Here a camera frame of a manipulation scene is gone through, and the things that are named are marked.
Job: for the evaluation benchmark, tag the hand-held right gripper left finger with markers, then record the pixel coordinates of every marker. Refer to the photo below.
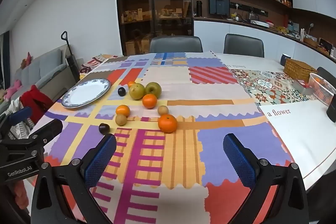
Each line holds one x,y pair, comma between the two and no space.
101,158

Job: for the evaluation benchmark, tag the dark purple plum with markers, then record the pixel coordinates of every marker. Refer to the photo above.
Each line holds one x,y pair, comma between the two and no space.
121,91
104,128

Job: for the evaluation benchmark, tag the striped white cloth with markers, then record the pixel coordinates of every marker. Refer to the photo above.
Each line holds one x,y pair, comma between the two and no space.
17,108

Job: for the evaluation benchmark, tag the dark blue mug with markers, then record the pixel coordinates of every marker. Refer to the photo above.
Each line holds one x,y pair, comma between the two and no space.
284,59

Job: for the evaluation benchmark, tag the brown wicker basket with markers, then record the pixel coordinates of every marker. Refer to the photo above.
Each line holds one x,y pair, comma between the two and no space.
299,70

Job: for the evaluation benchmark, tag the red plush toy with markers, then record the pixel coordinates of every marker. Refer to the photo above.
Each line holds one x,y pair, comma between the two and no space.
26,60

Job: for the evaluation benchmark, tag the white plastic basket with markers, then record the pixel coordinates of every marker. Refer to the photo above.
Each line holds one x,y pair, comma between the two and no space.
321,91

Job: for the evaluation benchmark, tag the black speaker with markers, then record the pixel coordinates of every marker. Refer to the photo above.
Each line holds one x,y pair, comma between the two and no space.
332,108

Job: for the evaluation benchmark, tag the dark glass cabinet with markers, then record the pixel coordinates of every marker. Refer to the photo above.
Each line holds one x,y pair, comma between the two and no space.
155,3

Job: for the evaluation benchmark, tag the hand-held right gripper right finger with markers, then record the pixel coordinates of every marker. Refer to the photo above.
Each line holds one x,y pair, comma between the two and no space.
240,158

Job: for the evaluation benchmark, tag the black upright vacuum cleaner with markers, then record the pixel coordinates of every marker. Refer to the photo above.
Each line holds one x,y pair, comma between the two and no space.
72,64

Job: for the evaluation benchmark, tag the pink plush toy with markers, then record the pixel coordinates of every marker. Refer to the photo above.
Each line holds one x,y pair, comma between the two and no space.
13,88

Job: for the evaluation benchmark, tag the black thermos bottle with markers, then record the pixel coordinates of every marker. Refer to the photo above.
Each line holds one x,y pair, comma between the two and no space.
199,8

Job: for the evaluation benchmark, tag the yellow pear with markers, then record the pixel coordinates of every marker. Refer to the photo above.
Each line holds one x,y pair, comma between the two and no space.
137,91

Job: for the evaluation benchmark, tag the brown kiwi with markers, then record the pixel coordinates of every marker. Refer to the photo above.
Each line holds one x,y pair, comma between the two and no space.
121,120
163,110

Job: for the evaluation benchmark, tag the colourful patchwork tablecloth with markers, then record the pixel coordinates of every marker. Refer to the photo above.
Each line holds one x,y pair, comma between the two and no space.
210,108

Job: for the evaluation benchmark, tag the folded patterned cloth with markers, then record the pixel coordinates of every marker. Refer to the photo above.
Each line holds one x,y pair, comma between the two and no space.
97,61

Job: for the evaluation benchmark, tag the black water dispenser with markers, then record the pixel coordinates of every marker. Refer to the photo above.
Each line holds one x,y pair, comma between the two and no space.
219,2

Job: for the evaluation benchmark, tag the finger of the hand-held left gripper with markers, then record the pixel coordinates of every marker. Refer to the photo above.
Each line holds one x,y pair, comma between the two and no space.
50,128
21,113

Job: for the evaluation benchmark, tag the red garment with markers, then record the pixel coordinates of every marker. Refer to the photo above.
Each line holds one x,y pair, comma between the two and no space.
35,102

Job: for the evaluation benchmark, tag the white floral printed tablecloth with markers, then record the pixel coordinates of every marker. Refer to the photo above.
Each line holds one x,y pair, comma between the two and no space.
302,134

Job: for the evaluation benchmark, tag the large orange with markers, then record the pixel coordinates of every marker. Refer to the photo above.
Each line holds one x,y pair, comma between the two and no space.
168,123

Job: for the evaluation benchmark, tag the blue rimmed white plate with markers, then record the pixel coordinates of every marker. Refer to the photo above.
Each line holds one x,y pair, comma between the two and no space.
85,94

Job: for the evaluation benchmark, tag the grey sofa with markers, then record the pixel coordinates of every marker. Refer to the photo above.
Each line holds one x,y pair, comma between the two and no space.
44,66

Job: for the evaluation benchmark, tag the grey foil packet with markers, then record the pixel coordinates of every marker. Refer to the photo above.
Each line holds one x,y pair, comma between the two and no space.
302,87

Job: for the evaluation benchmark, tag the grey dining chair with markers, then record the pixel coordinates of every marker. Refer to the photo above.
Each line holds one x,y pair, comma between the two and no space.
176,44
243,45
326,75

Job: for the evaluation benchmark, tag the small orange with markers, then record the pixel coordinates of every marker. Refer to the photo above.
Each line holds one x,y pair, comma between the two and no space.
131,83
122,110

